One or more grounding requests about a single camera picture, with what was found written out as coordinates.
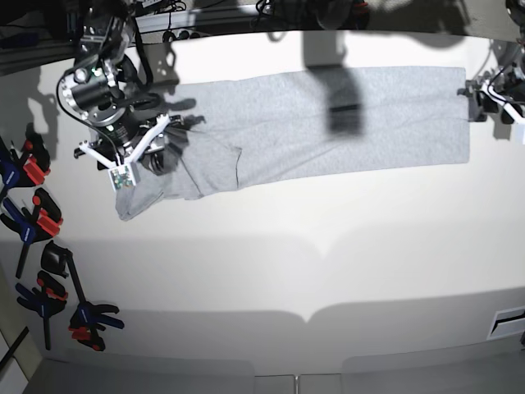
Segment long bar clamp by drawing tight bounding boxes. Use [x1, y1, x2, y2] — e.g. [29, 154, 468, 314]
[41, 241, 125, 352]

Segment lower blue red clamp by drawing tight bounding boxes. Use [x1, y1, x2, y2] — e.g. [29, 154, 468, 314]
[15, 270, 68, 350]

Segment white table label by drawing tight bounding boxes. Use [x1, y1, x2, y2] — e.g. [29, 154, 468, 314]
[486, 306, 524, 341]

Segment grey T-shirt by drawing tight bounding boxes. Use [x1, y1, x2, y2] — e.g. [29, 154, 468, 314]
[116, 66, 470, 221]

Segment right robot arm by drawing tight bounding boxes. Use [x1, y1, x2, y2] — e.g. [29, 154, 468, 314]
[56, 1, 183, 190]

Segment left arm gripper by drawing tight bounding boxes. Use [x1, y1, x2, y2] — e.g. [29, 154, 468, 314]
[457, 69, 524, 144]

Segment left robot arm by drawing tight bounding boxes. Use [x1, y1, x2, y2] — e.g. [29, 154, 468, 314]
[458, 1, 524, 144]

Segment blue red clamp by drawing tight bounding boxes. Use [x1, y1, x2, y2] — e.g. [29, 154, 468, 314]
[1, 187, 63, 279]
[15, 270, 68, 350]
[1, 122, 51, 200]

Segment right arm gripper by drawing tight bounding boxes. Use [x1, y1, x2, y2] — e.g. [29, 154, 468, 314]
[74, 113, 187, 192]

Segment middle blue red clamp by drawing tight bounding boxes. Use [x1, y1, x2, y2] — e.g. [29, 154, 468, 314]
[1, 187, 63, 279]

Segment upper blue red clamp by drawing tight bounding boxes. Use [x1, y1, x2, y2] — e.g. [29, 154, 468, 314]
[1, 122, 51, 200]

